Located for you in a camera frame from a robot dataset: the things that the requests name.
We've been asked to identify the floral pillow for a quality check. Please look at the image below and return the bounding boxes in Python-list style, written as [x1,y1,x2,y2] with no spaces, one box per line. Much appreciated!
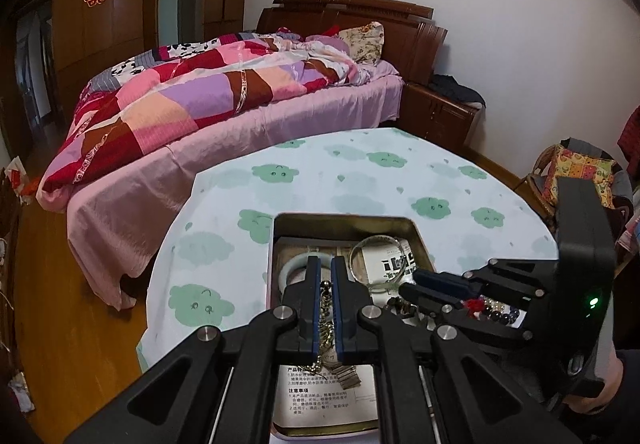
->
[337,21,386,65]

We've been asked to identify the wooden headboard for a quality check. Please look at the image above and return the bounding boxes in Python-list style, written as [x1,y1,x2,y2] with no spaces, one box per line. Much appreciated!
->
[256,0,448,85]

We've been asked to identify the red cloth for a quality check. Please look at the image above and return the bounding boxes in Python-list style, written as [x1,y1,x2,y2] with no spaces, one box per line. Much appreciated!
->
[617,105,640,155]

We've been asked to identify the patchwork quilt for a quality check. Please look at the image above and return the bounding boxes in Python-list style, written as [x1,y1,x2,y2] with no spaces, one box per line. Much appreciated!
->
[37,27,381,195]

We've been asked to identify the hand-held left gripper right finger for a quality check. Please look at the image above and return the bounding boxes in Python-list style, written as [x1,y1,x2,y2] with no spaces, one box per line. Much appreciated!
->
[330,254,583,444]

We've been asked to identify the printed paper leaflet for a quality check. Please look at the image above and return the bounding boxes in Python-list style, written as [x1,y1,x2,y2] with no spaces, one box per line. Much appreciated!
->
[275,237,421,430]

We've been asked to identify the dark clothes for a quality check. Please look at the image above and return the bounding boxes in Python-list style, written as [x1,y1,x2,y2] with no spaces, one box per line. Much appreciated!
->
[427,73,487,108]

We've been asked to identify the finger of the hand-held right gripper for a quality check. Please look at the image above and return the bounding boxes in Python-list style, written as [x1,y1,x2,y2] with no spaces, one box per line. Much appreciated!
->
[398,283,541,350]
[412,258,556,299]

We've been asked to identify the dark beaded bracelet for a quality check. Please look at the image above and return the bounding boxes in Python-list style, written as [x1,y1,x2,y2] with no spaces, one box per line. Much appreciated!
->
[385,294,523,326]

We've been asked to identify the wooden nightstand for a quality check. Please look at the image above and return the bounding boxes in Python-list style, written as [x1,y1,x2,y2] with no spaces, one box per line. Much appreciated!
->
[397,82,483,155]

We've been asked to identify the cloud print tablecloth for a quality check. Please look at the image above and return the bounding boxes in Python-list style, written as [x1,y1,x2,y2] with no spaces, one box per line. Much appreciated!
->
[135,127,561,375]

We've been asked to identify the lilac pillow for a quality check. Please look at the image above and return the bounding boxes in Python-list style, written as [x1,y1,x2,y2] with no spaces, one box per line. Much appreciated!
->
[306,34,351,52]

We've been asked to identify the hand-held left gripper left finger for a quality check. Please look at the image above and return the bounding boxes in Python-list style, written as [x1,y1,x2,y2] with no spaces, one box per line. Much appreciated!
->
[62,254,323,444]

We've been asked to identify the bed with pink sheet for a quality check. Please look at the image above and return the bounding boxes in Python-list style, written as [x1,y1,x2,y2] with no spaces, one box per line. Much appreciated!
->
[37,59,406,312]

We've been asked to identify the red and white bag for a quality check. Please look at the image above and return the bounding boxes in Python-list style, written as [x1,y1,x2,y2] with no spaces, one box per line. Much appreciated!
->
[7,157,31,197]

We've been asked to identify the colourful patchwork cushion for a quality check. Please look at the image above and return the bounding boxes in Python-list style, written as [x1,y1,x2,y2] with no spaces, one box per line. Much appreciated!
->
[542,147,618,210]

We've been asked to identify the gold chain necklace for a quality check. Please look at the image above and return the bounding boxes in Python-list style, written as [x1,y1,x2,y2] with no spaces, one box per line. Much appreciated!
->
[315,280,337,375]

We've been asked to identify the metal tin box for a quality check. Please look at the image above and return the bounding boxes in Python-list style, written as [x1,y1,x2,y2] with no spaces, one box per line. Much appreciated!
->
[265,211,441,440]

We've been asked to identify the rattan chair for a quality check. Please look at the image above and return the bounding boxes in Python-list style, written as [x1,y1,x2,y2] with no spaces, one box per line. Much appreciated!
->
[515,138,636,235]

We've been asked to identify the thin silver bangle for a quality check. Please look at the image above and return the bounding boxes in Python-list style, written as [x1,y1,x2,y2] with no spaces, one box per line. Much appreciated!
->
[348,234,405,286]

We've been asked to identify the person's right hand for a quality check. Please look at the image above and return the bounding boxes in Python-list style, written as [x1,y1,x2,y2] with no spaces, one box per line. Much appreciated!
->
[560,321,626,425]

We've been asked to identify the pale jade bangle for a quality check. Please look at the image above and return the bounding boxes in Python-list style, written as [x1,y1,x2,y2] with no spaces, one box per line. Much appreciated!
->
[279,253,333,297]

